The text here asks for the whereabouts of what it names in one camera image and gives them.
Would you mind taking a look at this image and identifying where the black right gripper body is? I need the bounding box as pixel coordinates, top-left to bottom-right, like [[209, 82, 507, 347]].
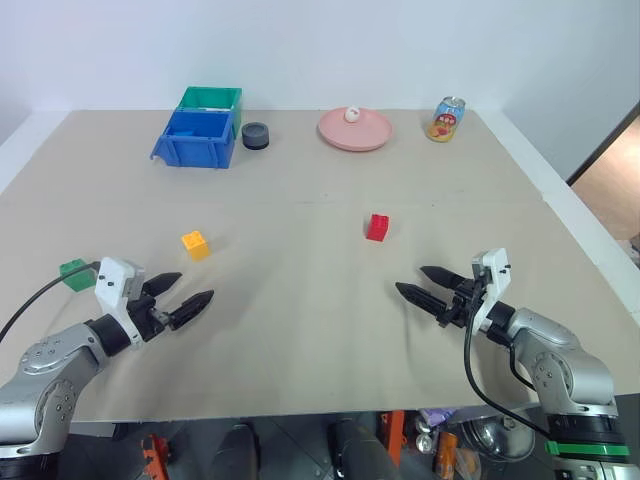
[[438, 277, 489, 329]]

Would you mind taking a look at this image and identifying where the red toy block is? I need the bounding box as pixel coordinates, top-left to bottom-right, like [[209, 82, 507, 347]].
[[364, 212, 392, 243]]

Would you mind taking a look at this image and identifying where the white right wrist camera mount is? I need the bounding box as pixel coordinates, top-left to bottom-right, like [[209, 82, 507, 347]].
[[470, 247, 513, 332]]

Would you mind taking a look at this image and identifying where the dark grey round puck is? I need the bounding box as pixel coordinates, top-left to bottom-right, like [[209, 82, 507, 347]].
[[240, 121, 272, 151]]

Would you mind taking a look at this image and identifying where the purple crumpled bag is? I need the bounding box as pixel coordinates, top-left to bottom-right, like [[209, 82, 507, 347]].
[[418, 406, 457, 427]]

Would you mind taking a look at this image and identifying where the pink plate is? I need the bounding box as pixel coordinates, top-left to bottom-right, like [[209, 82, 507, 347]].
[[316, 105, 395, 153]]

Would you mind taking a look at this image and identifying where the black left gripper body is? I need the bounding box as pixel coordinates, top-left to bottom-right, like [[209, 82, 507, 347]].
[[127, 292, 175, 344]]

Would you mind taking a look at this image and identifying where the blue plastic storage bin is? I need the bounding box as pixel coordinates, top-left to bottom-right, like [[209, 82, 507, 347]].
[[149, 108, 237, 171]]

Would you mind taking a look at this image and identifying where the orange bottle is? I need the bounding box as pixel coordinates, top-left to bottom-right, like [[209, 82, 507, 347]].
[[432, 431, 459, 477]]

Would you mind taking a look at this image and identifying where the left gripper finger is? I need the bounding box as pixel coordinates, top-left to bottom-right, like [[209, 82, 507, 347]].
[[143, 271, 184, 298], [169, 288, 216, 332]]

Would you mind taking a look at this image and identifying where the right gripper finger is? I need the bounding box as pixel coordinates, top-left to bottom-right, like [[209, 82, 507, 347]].
[[394, 281, 452, 323], [418, 265, 465, 292]]

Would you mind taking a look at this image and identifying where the orange metal bracket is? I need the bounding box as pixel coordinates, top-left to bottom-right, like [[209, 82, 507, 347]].
[[141, 433, 175, 480], [377, 409, 407, 454]]

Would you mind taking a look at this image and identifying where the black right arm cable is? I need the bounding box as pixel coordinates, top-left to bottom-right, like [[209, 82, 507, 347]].
[[463, 279, 552, 442]]

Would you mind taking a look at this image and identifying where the yellow toy block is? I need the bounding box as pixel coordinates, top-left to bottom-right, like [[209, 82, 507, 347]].
[[180, 229, 211, 263]]

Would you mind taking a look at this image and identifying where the beige table cover sheet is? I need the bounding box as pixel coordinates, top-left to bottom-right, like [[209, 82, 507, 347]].
[[0, 108, 640, 422]]

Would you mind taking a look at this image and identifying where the green plastic storage bin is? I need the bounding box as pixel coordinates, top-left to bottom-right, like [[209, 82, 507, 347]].
[[176, 86, 244, 140]]

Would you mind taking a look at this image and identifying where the shiny metal bowl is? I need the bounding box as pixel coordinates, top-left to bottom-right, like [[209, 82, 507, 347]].
[[458, 403, 537, 462]]

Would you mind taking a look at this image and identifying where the colourful drink can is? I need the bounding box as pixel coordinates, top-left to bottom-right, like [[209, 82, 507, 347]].
[[427, 95, 467, 144]]

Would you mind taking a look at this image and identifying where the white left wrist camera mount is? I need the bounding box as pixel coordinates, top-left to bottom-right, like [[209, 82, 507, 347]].
[[94, 257, 147, 344]]

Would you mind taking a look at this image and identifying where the green toy block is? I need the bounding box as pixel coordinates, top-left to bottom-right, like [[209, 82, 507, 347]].
[[58, 257, 99, 293]]

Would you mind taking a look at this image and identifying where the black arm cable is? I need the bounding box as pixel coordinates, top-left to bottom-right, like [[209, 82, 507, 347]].
[[0, 259, 102, 342], [463, 279, 552, 442]]

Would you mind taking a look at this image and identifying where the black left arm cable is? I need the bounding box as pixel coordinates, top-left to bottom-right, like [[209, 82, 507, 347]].
[[0, 259, 102, 342]]

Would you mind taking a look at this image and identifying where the dark rounded shape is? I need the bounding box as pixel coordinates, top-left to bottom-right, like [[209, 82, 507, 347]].
[[211, 423, 262, 480], [326, 416, 397, 480]]

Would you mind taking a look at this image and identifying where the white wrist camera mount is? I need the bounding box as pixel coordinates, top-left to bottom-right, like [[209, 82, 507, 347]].
[[94, 257, 147, 344], [470, 247, 513, 332]]

